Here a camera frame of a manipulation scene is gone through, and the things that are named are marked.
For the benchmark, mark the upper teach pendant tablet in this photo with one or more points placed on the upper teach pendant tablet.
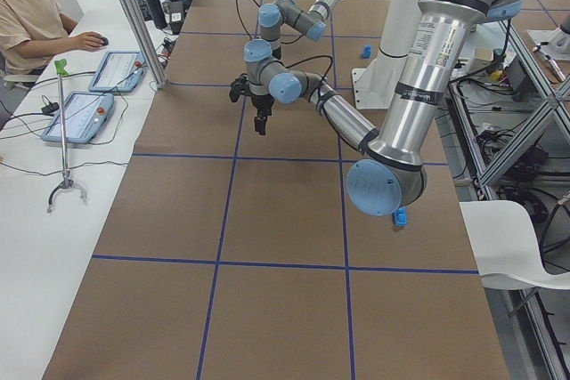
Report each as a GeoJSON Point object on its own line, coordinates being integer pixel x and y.
{"type": "Point", "coordinates": [119, 71]}

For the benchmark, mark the white plastic chair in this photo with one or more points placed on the white plastic chair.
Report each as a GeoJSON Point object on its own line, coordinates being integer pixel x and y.
{"type": "Point", "coordinates": [505, 247]}

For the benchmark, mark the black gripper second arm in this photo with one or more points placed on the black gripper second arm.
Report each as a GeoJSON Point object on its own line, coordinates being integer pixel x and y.
{"type": "Point", "coordinates": [263, 104]}

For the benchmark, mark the seated person beige shirt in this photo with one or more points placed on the seated person beige shirt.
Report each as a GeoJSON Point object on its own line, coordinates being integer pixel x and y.
{"type": "Point", "coordinates": [32, 32]}

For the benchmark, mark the black water bottle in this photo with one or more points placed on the black water bottle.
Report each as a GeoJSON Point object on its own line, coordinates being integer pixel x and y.
{"type": "Point", "coordinates": [157, 14]}

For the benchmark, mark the silver blue second robot arm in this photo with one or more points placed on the silver blue second robot arm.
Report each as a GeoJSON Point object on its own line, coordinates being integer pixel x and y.
{"type": "Point", "coordinates": [391, 173]}

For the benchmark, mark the small blue block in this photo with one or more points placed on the small blue block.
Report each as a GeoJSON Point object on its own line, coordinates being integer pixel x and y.
{"type": "Point", "coordinates": [366, 51]}

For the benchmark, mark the lower teach pendant tablet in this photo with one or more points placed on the lower teach pendant tablet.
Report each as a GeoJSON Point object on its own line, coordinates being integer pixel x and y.
{"type": "Point", "coordinates": [85, 115]}

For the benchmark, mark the aluminium frame post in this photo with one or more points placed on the aluminium frame post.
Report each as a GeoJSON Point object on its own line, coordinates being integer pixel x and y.
{"type": "Point", "coordinates": [143, 38]}

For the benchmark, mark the person right hand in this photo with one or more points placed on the person right hand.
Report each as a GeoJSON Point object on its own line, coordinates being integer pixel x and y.
{"type": "Point", "coordinates": [88, 41]}

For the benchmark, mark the green handled reacher grabber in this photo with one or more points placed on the green handled reacher grabber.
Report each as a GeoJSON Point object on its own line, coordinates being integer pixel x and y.
{"type": "Point", "coordinates": [67, 183]}

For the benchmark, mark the teach pendant tablet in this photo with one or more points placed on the teach pendant tablet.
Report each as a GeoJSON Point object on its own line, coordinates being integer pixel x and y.
{"type": "Point", "coordinates": [85, 115]}
{"type": "Point", "coordinates": [119, 71]}

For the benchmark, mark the long blue studded block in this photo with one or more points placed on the long blue studded block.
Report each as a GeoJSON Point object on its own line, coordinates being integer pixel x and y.
{"type": "Point", "coordinates": [400, 217]}

